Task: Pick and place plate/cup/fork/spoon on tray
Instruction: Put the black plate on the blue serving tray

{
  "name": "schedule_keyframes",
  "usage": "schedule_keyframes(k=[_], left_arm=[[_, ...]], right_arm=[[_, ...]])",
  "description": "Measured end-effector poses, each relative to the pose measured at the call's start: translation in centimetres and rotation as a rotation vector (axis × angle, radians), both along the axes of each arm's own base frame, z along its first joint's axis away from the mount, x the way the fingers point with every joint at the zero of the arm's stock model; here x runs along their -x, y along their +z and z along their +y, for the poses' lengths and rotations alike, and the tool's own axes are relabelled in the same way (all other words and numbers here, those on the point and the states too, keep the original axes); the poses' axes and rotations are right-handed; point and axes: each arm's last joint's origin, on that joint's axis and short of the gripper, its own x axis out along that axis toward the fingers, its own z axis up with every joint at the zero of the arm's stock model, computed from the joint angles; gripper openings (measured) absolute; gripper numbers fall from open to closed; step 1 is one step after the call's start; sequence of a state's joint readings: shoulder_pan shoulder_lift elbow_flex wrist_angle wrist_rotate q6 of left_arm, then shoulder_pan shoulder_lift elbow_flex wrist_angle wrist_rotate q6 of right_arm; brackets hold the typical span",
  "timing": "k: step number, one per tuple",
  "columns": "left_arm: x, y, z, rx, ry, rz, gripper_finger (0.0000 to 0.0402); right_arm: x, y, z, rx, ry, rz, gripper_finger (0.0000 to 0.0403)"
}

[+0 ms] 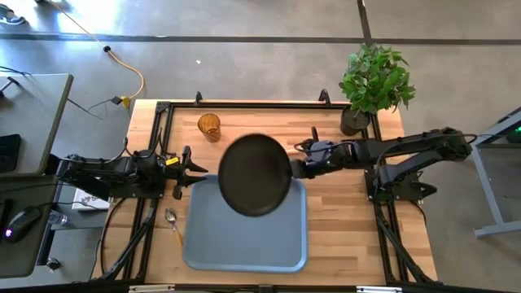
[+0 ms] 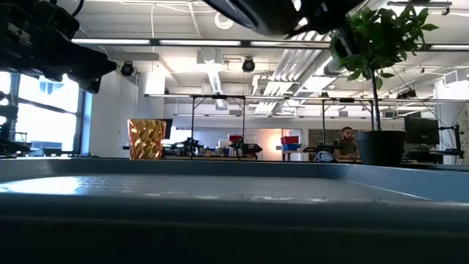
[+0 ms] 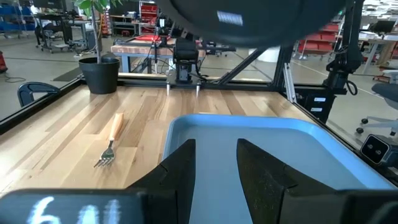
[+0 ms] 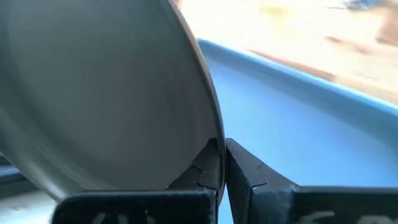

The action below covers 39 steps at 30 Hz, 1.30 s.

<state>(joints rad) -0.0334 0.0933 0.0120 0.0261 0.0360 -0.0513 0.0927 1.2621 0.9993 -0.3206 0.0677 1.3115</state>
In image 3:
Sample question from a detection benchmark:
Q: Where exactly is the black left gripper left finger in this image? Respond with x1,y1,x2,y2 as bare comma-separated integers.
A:
127,139,197,224

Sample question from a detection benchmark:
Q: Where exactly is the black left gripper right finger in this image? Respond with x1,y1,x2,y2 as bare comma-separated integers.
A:
236,138,336,224

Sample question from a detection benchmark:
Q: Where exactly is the fork with wooden handle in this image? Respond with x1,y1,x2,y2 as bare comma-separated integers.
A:
93,112,124,169

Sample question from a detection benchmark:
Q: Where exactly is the blue plastic tray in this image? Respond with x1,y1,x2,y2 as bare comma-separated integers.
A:
162,113,397,224

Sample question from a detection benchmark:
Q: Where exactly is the black box with white labels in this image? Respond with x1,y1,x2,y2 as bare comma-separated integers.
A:
295,88,336,124

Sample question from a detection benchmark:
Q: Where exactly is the black plant pot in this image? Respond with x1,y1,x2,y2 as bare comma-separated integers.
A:
78,57,121,95

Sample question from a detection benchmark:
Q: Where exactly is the wooden workbench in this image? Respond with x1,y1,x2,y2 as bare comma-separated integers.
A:
111,34,206,74

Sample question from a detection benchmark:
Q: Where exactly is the rack with red bins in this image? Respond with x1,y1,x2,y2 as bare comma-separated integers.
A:
294,23,340,60

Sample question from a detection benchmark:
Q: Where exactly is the grey office chair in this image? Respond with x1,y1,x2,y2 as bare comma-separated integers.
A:
356,70,398,138

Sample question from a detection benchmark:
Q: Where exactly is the tall shelf with red bins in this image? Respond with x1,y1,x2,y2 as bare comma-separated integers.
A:
139,1,159,35

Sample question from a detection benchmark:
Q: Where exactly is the white desk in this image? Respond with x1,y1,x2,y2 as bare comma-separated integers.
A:
357,18,398,75

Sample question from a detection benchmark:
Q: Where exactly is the black workstation desk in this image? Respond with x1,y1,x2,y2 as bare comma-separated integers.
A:
34,12,91,54

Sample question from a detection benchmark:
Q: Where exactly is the small green leafy tree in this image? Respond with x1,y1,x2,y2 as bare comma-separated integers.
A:
73,0,125,65

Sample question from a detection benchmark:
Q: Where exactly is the shelf with blue bins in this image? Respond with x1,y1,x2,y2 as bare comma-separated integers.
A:
0,4,37,40

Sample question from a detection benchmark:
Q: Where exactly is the silver metal bracket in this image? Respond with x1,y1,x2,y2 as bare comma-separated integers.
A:
282,63,298,103

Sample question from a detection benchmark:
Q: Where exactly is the table-level camera box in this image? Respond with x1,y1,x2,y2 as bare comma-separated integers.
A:
359,134,398,166

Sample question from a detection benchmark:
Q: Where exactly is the black aluminium table frame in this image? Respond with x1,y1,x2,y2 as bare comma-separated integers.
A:
0,0,398,187

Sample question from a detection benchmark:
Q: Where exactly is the black curved bracket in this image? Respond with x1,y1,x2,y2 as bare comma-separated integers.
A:
17,82,62,108

